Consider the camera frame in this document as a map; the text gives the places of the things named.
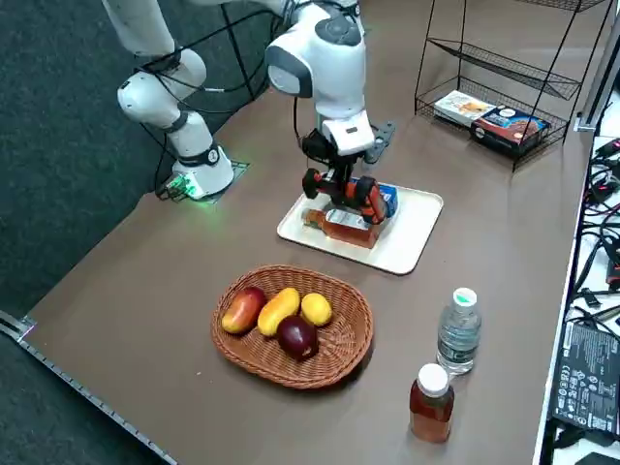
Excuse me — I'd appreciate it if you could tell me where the dark cookie box blue label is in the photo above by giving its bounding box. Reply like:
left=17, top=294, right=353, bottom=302
left=470, top=105, right=552, bottom=159

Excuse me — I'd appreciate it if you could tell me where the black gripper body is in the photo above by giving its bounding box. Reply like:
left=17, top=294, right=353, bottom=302
left=328, top=150, right=365, bottom=171

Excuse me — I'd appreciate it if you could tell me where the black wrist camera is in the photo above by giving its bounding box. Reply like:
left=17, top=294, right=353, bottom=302
left=299, top=128, right=336, bottom=165

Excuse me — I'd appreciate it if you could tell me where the orange black barcode scanner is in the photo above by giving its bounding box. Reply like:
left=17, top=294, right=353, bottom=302
left=300, top=168, right=388, bottom=227

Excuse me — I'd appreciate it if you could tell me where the brown wicker basket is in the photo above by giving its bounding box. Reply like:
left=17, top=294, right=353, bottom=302
left=211, top=263, right=375, bottom=391

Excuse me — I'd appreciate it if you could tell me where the cream plastic tray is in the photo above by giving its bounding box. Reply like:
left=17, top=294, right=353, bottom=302
left=276, top=171, right=445, bottom=276

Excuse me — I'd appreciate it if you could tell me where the white snack box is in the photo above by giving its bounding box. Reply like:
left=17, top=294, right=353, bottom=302
left=432, top=89, right=498, bottom=128

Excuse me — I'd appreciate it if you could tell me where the amber tea bottle white label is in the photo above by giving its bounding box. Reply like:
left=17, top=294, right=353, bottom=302
left=300, top=207, right=382, bottom=251

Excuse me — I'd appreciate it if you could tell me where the blue Oreo cookie box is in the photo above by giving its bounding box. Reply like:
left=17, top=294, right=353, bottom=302
left=349, top=176, right=401, bottom=218

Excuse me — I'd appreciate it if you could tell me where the aluminium frame post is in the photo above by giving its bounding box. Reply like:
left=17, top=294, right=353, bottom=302
left=573, top=23, right=620, bottom=135

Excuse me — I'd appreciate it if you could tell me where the grey camera mount plate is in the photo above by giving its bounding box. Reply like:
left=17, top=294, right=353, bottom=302
left=363, top=119, right=397, bottom=165

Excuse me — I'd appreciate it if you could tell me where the small green circuit board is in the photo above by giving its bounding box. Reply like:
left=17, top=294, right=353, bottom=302
left=155, top=174, right=194, bottom=202

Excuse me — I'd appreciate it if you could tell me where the aluminium table edge rail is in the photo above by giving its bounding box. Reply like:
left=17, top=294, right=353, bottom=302
left=0, top=309, right=178, bottom=465

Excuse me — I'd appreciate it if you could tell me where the long yellow mango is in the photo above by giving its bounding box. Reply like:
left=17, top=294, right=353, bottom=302
left=256, top=287, right=301, bottom=337

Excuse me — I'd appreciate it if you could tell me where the small yellow mango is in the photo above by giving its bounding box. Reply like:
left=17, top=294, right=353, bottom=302
left=300, top=293, right=334, bottom=326

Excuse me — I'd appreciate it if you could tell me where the amber tea bottle white cap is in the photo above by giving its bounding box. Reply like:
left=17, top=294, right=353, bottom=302
left=409, top=362, right=455, bottom=445

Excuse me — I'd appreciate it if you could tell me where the clear water bottle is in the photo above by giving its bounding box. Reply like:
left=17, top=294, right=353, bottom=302
left=435, top=287, right=483, bottom=376

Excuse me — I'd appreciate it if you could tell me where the black stand pole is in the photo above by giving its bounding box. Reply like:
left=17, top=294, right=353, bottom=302
left=220, top=4, right=256, bottom=102

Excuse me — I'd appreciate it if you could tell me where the red yellow mango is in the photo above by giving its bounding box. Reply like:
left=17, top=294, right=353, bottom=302
left=221, top=286, right=268, bottom=335

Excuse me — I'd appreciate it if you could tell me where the black power adapter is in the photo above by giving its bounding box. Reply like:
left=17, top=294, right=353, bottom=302
left=549, top=320, right=620, bottom=436

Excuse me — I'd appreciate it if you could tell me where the black wire rack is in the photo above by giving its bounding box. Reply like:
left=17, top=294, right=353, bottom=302
left=415, top=0, right=616, bottom=171

